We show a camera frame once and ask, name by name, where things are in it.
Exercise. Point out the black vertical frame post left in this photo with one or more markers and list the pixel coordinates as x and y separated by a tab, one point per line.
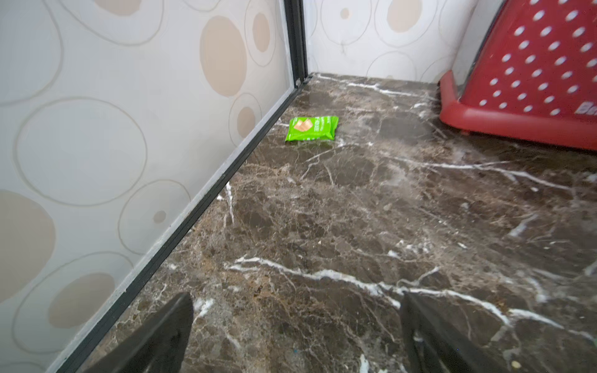
296	27

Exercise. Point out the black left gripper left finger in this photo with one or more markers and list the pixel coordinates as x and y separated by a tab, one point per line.
158	345

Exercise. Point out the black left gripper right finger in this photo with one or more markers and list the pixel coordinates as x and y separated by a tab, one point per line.
435	345

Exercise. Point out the red polka dot toaster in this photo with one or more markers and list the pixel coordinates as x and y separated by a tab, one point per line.
534	78

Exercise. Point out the green snack packet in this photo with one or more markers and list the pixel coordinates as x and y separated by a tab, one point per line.
312	128

